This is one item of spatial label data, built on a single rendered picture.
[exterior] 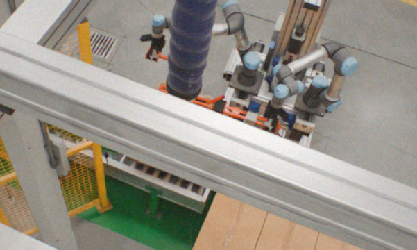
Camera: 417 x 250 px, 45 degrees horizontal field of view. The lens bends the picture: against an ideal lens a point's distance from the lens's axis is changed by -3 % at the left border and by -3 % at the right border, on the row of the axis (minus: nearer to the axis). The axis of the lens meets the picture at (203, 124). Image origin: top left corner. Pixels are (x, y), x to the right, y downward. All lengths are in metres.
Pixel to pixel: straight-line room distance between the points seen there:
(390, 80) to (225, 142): 4.92
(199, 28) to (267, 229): 1.63
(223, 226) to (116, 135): 2.83
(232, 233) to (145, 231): 0.85
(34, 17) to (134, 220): 3.17
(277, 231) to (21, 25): 2.85
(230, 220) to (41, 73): 2.92
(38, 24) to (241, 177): 0.61
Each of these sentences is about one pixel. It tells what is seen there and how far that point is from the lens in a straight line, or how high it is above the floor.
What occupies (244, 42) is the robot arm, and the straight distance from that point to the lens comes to 3.61.
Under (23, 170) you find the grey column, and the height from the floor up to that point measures 1.72.
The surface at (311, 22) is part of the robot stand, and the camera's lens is 3.46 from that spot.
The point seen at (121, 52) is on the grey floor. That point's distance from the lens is 5.24.
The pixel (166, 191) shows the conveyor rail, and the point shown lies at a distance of 3.77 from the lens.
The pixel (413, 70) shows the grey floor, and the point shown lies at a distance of 5.93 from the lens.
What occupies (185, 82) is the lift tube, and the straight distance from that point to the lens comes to 3.08.
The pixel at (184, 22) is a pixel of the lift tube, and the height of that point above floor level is 1.99.
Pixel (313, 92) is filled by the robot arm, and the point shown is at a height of 1.19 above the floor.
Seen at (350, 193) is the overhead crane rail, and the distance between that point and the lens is 0.84.
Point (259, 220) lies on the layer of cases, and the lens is 3.75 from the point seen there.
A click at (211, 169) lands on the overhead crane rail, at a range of 0.86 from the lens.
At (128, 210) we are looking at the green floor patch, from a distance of 4.29.
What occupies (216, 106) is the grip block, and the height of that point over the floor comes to 1.27.
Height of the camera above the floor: 3.90
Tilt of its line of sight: 55 degrees down
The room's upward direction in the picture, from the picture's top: 11 degrees clockwise
